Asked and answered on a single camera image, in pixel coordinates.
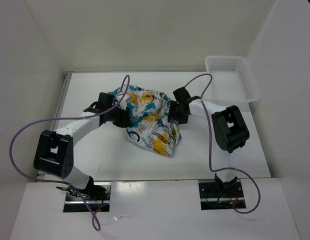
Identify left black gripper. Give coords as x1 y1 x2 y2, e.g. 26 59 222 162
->
106 104 132 128

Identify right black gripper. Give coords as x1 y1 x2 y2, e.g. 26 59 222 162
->
167 100 189 124

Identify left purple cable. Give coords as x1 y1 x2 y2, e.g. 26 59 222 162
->
8 74 132 232

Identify patterned white yellow teal shorts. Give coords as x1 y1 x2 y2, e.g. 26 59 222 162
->
108 84 183 158

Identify purple cable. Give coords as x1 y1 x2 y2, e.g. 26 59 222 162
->
8 74 132 232
183 73 261 215

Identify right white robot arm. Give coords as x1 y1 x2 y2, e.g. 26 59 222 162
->
168 87 250 197

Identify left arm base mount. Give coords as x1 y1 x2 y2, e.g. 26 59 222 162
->
56 181 112 213

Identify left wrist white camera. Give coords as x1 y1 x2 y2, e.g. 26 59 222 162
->
116 94 132 110

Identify white plastic basket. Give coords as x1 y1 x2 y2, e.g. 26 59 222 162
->
205 55 260 103

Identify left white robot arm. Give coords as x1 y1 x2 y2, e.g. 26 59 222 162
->
33 92 132 200

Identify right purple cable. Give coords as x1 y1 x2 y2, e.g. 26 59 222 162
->
183 73 261 215

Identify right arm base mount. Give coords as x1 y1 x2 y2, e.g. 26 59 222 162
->
198 180 247 211

